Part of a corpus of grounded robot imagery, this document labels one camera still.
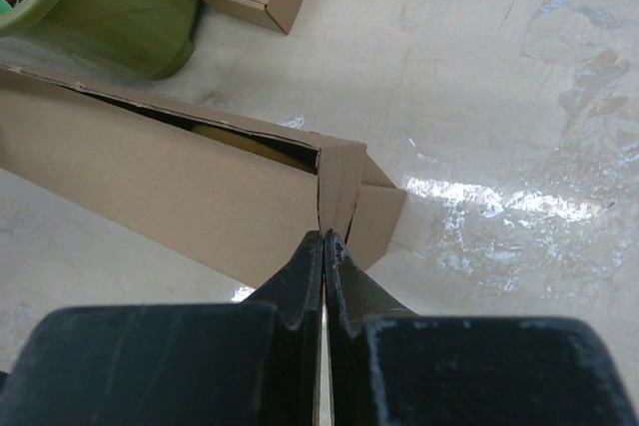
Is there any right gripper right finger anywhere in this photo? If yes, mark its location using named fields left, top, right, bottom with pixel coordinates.
left=323, top=232, right=630, bottom=425

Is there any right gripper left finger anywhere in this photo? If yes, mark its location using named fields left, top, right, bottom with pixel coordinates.
left=1, top=231, right=323, bottom=425

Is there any large cardboard box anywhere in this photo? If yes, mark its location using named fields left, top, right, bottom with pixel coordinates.
left=1, top=66, right=406, bottom=287

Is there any orange round sponge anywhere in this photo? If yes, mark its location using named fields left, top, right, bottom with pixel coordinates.
left=192, top=124, right=317, bottom=174

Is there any olive green plastic bin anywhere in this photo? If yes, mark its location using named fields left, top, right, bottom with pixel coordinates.
left=1, top=0, right=199, bottom=80

